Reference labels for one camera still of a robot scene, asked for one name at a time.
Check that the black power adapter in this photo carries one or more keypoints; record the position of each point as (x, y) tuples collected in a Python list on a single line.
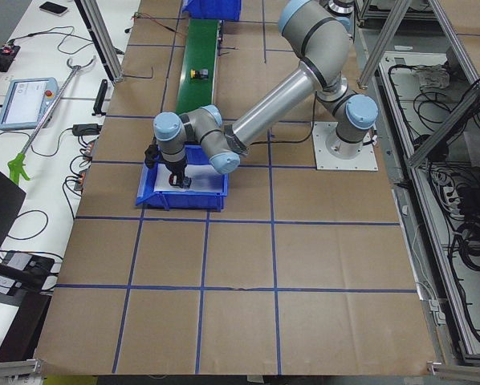
[(86, 129)]

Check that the blue bin robot right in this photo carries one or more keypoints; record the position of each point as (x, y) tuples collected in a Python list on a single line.
[(213, 9)]

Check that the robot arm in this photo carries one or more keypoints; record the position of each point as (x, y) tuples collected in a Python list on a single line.
[(321, 43), (341, 8)]

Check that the grabber reaching tool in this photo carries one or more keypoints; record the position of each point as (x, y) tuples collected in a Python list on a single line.
[(16, 166)]

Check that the teach pendant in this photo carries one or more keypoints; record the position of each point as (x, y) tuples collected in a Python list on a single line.
[(26, 102)]

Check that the blue bin robot left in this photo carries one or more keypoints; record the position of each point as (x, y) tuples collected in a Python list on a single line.
[(180, 200)]

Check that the aluminium frame post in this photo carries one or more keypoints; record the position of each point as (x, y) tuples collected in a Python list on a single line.
[(94, 22)]

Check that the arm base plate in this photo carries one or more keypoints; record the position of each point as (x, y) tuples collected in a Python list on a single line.
[(333, 154)]

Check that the blue bin robot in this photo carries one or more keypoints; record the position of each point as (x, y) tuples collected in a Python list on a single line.
[(180, 200), (213, 9)]

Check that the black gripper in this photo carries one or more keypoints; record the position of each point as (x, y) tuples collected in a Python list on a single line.
[(175, 167)]

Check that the yellow push button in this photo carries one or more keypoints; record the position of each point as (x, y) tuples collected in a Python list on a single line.
[(199, 74)]

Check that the green conveyor belt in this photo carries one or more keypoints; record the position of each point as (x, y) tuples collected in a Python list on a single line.
[(201, 51)]

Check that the white foam in left bin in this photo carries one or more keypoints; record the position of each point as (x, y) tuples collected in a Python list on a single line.
[(204, 178)]

